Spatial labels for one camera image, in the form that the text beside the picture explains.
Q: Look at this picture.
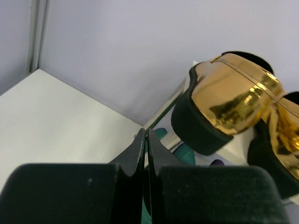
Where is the purple loafer shoe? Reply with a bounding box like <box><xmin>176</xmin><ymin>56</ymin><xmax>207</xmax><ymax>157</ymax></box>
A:
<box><xmin>210</xmin><ymin>159</ymin><xmax>225</xmax><ymax>166</ymax></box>

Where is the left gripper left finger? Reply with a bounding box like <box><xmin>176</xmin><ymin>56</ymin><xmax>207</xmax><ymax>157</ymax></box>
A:
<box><xmin>0</xmin><ymin>129</ymin><xmax>145</xmax><ymax>224</ymax></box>

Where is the white two-tier shoe shelf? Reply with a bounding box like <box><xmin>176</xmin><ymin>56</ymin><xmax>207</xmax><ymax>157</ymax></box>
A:
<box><xmin>142</xmin><ymin>60</ymin><xmax>299</xmax><ymax>203</ymax></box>

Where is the green loafer shoe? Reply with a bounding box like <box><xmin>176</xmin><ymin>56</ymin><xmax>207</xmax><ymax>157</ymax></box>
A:
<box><xmin>141</xmin><ymin>128</ymin><xmax>196</xmax><ymax>224</ymax></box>

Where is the grey aluminium frame post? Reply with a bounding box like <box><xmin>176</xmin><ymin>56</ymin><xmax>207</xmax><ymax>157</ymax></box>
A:
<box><xmin>26</xmin><ymin>0</ymin><xmax>50</xmax><ymax>75</ymax></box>

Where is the gold loafer shoe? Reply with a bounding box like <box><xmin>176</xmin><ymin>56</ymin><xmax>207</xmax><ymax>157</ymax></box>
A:
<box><xmin>171</xmin><ymin>51</ymin><xmax>284</xmax><ymax>155</ymax></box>
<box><xmin>247</xmin><ymin>91</ymin><xmax>299</xmax><ymax>199</ymax></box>

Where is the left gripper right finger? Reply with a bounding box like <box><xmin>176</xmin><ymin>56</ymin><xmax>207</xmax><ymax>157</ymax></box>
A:
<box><xmin>148</xmin><ymin>130</ymin><xmax>289</xmax><ymax>224</ymax></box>

